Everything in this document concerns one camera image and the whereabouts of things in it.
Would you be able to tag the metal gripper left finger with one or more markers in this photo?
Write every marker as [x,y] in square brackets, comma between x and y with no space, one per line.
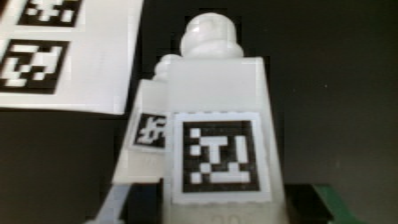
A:
[110,210]

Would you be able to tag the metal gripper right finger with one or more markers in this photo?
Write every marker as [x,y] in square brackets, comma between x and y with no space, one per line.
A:
[341,216]

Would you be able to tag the white table leg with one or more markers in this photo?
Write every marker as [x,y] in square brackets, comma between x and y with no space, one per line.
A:
[199,144]

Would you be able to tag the white sheet with markers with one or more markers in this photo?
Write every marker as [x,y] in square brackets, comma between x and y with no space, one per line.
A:
[65,53]

